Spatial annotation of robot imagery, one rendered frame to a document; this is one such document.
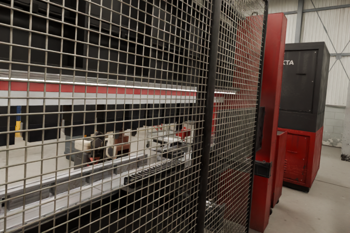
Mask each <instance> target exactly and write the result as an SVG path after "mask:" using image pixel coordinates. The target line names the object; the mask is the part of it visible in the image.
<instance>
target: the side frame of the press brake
mask: <svg viewBox="0 0 350 233"><path fill-rule="evenodd" d="M287 21H288V19H287V18H286V16H285V14H284V13H283V12H279V13H273V14H268V20H267V32H266V44H265V56H264V68H263V75H262V87H261V99H260V107H265V116H264V128H263V139H262V147H261V149H260V150H258V151H257V152H256V159H255V160H257V161H262V162H263V160H264V161H266V162H269V163H270V162H271V161H272V167H271V177H270V178H265V177H261V176H257V175H254V182H253V194H252V206H251V218H250V225H249V228H250V229H253V230H256V231H258V232H261V233H264V230H265V229H266V227H267V225H268V222H269V216H270V205H271V194H272V182H273V171H274V160H275V153H276V142H277V130H278V119H279V108H280V96H281V85H282V73H283V62H284V51H285V39H286V28H287Z"/></svg>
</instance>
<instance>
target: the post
mask: <svg viewBox="0 0 350 233"><path fill-rule="evenodd" d="M212 4H213V5H212V7H211V11H212V13H211V19H212V20H210V26H211V27H210V34H211V35H209V41H210V42H209V48H210V49H209V50H208V56H209V57H208V62H207V63H209V64H207V70H208V71H207V76H206V77H207V79H206V85H207V86H206V90H205V92H206V93H205V99H206V100H205V103H204V106H205V107H204V113H205V114H204V117H203V120H205V121H203V127H204V128H203V131H202V134H203V135H202V141H203V142H202V145H201V148H202V149H201V159H200V162H201V163H200V167H199V169H201V170H200V171H199V176H200V177H199V181H198V183H200V184H198V190H199V191H198V195H197V197H198V198H197V204H198V205H197V209H196V210H198V211H197V212H196V217H197V218H196V223H195V224H196V225H195V231H196V232H195V233H204V221H205V208H206V195H207V181H208V168H209V154H210V141H211V127H212V119H213V106H214V92H215V79H216V65H217V52H218V38H219V25H220V11H221V0H212Z"/></svg>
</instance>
